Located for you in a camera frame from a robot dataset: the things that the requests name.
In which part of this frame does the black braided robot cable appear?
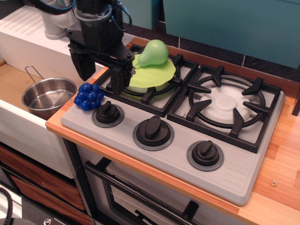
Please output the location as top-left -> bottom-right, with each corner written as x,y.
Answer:
23,0 -> 78,16

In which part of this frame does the light green plate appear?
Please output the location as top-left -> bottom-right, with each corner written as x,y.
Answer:
129,59 -> 176,88

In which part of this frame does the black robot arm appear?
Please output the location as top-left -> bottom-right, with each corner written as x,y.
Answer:
66,0 -> 135,95

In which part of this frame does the blue toy blueberry cluster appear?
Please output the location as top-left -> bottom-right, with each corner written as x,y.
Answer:
74,83 -> 104,111

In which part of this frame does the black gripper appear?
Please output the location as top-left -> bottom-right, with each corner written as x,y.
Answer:
67,9 -> 135,95

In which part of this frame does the toy oven door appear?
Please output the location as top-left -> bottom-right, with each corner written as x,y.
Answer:
77,146 -> 243,225

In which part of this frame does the black left stove knob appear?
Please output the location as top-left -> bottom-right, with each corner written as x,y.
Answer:
92,101 -> 125,128

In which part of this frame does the black stove knob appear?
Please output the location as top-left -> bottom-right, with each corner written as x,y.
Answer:
187,140 -> 225,172
92,101 -> 125,128
133,115 -> 175,151

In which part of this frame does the black cable at bottom left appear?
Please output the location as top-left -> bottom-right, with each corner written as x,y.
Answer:
0,187 -> 14,225

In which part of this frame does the black burner grate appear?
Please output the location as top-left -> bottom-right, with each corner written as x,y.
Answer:
167,65 -> 281,153
95,45 -> 199,117

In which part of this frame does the black right burner grate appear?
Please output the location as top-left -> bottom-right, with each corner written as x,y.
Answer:
167,65 -> 281,153

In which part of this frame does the stainless steel pot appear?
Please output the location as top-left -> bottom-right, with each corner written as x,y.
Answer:
22,73 -> 77,120

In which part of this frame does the grey toy stove top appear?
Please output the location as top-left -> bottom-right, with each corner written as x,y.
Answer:
60,44 -> 286,206

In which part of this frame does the black middle stove knob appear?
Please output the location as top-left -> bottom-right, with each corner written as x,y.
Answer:
133,115 -> 175,151

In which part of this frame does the black right stove knob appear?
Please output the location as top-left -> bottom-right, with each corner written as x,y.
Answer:
187,140 -> 225,172

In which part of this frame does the green toy pear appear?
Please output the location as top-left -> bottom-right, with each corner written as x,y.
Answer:
134,39 -> 169,67

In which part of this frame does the black left burner grate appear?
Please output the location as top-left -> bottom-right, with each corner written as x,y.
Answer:
95,45 -> 199,117

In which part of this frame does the white toy sink unit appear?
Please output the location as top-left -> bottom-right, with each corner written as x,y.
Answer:
0,5 -> 136,179

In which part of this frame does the wooden drawer front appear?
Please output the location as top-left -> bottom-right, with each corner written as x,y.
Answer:
0,143 -> 92,225

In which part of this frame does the black oven door handle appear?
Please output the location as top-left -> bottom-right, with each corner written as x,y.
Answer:
84,158 -> 199,225

